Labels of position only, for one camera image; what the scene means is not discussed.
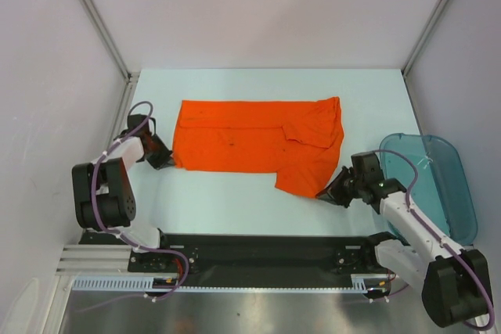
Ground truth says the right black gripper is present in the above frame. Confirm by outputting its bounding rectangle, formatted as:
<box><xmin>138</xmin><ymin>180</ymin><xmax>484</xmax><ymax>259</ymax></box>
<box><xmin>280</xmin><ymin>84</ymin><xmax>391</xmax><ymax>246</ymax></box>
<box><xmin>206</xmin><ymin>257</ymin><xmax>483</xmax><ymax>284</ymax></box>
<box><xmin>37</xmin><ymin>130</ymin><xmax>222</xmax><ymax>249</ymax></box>
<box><xmin>315</xmin><ymin>166</ymin><xmax>365</xmax><ymax>208</ymax></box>

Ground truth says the aluminium frame post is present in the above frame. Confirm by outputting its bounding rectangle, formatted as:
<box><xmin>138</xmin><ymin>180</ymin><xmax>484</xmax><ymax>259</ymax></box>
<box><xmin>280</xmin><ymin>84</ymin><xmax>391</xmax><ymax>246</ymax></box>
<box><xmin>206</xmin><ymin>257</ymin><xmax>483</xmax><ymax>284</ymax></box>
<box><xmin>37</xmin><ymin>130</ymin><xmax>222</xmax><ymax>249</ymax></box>
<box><xmin>57</xmin><ymin>0</ymin><xmax>132</xmax><ymax>79</ymax></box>
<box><xmin>402</xmin><ymin>0</ymin><xmax>475</xmax><ymax>77</ymax></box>

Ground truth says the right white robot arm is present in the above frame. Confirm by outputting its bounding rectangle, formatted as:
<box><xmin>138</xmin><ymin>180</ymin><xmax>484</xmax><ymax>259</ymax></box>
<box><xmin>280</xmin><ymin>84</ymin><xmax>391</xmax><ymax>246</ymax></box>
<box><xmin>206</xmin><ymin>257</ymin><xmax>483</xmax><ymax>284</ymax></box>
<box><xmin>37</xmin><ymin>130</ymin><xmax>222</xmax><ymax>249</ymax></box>
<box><xmin>316</xmin><ymin>151</ymin><xmax>496</xmax><ymax>332</ymax></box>

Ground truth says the teal plastic bin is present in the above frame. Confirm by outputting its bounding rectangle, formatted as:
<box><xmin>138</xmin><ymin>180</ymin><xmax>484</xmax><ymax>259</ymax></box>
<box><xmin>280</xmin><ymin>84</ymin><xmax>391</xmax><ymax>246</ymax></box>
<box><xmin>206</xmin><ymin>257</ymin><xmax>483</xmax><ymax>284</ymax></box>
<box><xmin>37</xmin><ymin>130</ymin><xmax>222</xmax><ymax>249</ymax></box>
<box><xmin>380</xmin><ymin>133</ymin><xmax>478</xmax><ymax>246</ymax></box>

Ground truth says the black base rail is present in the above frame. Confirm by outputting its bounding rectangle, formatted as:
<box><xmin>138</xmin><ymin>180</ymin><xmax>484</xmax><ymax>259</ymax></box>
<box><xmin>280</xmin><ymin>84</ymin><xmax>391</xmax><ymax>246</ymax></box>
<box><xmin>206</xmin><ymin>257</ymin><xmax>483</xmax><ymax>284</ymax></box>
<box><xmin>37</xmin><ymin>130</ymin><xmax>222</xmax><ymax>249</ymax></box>
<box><xmin>79</xmin><ymin>232</ymin><xmax>396</xmax><ymax>290</ymax></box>

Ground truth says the aluminium front rail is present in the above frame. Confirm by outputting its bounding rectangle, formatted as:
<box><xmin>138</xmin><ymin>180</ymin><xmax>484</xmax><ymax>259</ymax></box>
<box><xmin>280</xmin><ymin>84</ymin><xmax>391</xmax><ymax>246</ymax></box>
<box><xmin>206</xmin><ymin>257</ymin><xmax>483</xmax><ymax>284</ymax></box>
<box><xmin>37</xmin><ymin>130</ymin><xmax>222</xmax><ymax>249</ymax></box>
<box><xmin>56</xmin><ymin>245</ymin><xmax>132</xmax><ymax>276</ymax></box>

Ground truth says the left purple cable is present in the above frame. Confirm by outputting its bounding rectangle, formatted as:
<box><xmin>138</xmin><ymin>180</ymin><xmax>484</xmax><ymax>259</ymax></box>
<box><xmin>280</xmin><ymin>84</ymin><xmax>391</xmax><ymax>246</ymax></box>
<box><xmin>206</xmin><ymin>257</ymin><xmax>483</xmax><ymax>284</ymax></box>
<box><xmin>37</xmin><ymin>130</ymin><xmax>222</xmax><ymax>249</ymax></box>
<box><xmin>74</xmin><ymin>101</ymin><xmax>190</xmax><ymax>314</ymax></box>

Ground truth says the orange t-shirt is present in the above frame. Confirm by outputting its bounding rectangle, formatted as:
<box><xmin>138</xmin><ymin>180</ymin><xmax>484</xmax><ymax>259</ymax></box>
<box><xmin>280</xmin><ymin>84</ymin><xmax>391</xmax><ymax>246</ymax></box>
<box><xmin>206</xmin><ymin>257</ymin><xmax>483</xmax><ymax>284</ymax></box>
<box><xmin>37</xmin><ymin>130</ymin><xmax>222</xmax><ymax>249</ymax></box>
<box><xmin>173</xmin><ymin>97</ymin><xmax>344</xmax><ymax>198</ymax></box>

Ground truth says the right aluminium frame post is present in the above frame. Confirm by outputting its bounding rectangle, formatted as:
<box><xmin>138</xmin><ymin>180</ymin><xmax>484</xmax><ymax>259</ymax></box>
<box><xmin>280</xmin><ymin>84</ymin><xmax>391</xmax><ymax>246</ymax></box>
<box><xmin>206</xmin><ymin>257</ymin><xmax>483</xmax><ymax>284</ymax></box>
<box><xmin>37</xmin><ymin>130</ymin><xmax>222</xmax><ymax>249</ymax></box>
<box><xmin>402</xmin><ymin>0</ymin><xmax>475</xmax><ymax>77</ymax></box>

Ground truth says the white cable duct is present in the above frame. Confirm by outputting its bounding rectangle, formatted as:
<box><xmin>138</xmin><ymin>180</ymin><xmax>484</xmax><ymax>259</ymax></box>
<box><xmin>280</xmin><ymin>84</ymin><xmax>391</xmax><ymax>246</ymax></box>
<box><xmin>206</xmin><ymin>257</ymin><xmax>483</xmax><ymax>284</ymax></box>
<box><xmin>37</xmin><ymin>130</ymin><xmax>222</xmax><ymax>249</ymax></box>
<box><xmin>72</xmin><ymin>275</ymin><xmax>396</xmax><ymax>295</ymax></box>

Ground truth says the left aluminium frame post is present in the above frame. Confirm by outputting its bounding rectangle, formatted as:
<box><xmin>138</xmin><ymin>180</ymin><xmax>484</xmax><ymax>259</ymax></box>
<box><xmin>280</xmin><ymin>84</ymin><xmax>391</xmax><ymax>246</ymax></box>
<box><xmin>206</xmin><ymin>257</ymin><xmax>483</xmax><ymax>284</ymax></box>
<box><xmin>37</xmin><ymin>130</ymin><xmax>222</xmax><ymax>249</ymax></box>
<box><xmin>57</xmin><ymin>0</ymin><xmax>132</xmax><ymax>79</ymax></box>

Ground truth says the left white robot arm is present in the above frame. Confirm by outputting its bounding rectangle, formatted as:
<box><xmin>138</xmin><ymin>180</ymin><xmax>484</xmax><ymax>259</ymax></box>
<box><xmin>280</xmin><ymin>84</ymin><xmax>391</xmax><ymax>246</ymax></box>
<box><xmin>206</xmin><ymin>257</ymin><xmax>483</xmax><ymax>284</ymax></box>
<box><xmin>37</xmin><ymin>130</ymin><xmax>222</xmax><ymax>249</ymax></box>
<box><xmin>71</xmin><ymin>114</ymin><xmax>174</xmax><ymax>271</ymax></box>

